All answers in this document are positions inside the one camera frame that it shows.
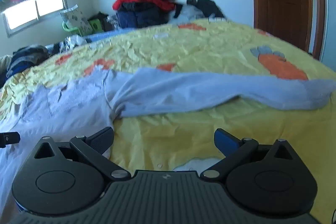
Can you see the stack of dark folded clothes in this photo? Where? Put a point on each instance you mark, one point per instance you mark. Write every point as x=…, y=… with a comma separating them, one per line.
x=26, y=61

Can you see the blue knitted blanket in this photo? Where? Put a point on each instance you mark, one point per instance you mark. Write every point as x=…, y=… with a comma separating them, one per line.
x=110, y=33

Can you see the crumpled white plastic bag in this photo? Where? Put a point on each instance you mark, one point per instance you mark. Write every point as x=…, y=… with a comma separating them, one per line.
x=74, y=41

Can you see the floral patterned cushion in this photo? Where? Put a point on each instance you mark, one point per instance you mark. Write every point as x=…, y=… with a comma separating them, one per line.
x=76, y=19

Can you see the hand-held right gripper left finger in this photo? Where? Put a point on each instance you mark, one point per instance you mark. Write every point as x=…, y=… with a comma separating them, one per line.
x=101, y=138

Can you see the window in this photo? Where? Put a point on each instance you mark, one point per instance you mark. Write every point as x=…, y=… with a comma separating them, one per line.
x=34, y=12

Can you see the white quilt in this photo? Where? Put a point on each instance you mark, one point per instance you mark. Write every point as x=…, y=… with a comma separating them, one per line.
x=4, y=62

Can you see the green plastic chair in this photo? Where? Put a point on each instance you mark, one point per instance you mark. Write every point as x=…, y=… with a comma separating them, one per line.
x=68, y=28

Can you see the black bag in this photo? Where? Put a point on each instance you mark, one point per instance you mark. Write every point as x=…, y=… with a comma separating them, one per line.
x=103, y=19

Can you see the light blue sweater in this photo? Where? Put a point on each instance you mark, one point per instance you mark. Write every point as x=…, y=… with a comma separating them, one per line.
x=183, y=92

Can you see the yellow printed bedsheet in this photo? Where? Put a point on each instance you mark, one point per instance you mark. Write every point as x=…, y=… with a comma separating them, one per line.
x=183, y=50

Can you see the navy blue jacket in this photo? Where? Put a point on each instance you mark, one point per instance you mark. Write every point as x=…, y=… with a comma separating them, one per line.
x=141, y=18

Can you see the clear plastic bag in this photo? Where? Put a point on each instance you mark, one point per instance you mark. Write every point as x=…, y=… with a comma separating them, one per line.
x=189, y=12

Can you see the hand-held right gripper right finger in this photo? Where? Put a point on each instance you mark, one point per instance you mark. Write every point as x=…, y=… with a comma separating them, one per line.
x=225, y=141

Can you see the green plastic stool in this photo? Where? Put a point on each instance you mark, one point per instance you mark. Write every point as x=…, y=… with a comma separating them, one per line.
x=95, y=25

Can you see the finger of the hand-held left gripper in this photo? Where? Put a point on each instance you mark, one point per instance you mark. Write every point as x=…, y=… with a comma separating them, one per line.
x=10, y=139

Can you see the black white checked garment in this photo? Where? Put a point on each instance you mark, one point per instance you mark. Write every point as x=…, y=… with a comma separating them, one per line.
x=113, y=22

